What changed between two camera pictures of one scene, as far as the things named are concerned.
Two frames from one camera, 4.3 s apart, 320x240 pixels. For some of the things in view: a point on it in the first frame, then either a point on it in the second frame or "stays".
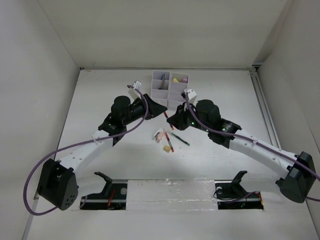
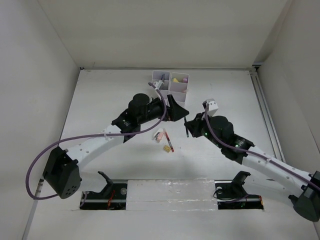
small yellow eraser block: (167, 148) stays
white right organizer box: (179, 82) stays
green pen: (180, 139) → (186, 131)
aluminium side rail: (264, 106) stays
